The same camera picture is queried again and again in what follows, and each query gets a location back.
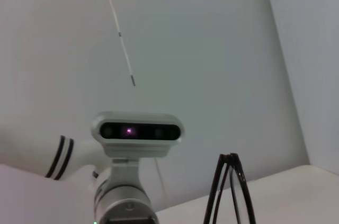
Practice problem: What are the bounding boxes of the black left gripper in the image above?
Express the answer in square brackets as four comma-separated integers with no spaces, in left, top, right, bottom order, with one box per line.
[102,216,157,224]

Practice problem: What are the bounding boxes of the black glasses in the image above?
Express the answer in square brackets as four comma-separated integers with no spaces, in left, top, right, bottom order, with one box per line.
[203,152,257,224]

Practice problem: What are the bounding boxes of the thin white hanging cord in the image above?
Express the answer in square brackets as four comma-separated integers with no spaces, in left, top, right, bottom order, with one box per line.
[101,0,137,87]

